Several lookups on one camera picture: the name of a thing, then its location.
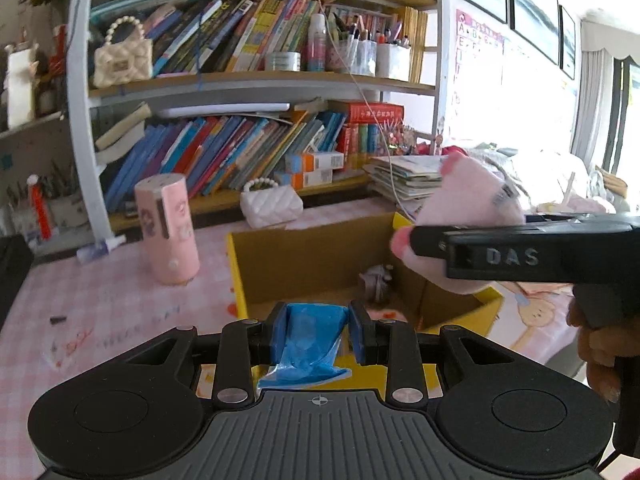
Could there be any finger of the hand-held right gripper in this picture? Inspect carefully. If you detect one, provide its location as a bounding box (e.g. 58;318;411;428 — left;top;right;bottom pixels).
410;224;581;282
525;213;633;227

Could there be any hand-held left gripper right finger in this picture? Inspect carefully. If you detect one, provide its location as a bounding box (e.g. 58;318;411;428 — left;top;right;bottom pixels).
349;301;522;409

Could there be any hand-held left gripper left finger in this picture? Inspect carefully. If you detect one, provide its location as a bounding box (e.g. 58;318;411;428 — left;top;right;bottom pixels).
117;304;290;409

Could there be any blue plastic packet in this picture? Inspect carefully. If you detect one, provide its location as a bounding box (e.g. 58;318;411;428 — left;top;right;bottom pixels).
257;302;352;391

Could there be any small grey toy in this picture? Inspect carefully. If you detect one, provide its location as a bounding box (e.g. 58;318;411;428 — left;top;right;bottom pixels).
359;265;396;304

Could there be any pink plush toy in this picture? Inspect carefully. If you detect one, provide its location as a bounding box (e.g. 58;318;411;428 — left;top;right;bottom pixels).
390;154;527;295

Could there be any yellow cardboard box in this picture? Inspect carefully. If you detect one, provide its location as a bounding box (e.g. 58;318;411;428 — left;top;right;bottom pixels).
197;211;505;392

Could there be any person's right hand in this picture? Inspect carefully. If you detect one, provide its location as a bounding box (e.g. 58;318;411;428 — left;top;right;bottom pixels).
566;302;624;404

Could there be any light curtain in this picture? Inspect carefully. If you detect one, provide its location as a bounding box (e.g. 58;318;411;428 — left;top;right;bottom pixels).
572;20;640;176

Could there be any stack of papers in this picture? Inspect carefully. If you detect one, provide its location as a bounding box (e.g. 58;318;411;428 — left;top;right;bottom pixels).
362;155;451;211

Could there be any white quilted purse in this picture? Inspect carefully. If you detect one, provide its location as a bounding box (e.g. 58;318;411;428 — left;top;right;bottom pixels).
240;177;305;231

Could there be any pink cylindrical humidifier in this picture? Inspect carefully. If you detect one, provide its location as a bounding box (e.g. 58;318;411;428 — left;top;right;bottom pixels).
134;173;201;286

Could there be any colourful trinket bundle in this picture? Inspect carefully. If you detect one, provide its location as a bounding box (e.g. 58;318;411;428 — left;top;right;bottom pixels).
382;125;418;156

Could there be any orange and white box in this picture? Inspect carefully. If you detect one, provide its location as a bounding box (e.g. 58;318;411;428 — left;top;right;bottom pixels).
285;151;346;173
274;169;333;190

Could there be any narrow framed picture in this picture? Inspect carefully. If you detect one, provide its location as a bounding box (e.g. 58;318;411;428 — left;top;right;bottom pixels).
559;5;577;81

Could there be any pink checked tablecloth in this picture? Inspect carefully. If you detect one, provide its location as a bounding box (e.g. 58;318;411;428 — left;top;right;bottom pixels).
0;200;586;411

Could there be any row of colourful books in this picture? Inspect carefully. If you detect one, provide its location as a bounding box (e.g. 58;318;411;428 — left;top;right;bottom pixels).
102;112;348;211

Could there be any red boxed book set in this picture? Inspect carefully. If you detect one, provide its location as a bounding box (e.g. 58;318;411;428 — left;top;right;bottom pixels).
345;102;405;157

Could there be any small white tube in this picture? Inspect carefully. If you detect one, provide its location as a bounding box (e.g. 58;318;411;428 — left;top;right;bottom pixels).
76;237;126;262

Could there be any large framed picture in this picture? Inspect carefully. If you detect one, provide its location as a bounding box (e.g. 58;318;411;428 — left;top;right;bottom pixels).
507;0;561;66

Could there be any white pen cup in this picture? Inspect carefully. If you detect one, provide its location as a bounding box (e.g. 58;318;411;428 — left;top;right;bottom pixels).
376;42;412;81

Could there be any desk pen holder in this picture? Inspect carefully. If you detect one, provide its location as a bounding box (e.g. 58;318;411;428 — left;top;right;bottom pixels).
7;160;91;241

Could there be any clear pen cup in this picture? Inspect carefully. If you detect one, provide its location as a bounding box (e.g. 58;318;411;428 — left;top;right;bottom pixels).
327;34;377;77

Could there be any stack of white books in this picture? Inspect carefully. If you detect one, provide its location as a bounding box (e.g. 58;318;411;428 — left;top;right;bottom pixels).
95;102;153;163

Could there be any red pen with white cap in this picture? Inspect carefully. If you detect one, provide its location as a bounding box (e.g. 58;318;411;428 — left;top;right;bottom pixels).
27;175;53;241

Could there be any silver tape roll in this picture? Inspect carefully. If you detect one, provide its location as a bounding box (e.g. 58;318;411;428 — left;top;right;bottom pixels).
264;51;302;73

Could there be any black box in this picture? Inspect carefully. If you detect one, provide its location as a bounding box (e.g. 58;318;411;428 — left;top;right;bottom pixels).
0;232;36;331

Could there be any white bookshelf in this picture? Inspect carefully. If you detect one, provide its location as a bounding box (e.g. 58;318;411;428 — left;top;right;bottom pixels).
67;0;446;233

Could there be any pink spray bottle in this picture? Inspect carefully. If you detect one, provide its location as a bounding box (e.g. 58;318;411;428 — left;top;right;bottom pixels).
307;13;328;72

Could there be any row of picture books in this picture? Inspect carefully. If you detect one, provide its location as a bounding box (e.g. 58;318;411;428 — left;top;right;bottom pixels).
150;0;326;76

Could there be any cream quilted purse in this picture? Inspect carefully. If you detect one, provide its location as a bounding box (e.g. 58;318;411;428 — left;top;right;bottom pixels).
93;16;154;88

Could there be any cream canvas bag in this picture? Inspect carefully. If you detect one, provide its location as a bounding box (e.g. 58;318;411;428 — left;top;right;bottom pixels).
5;50;38;131

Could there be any wall poster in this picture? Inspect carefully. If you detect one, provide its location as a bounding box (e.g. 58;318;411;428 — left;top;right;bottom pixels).
452;7;506;126

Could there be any white cable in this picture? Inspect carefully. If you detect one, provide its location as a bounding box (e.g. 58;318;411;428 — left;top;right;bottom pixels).
307;0;417;221

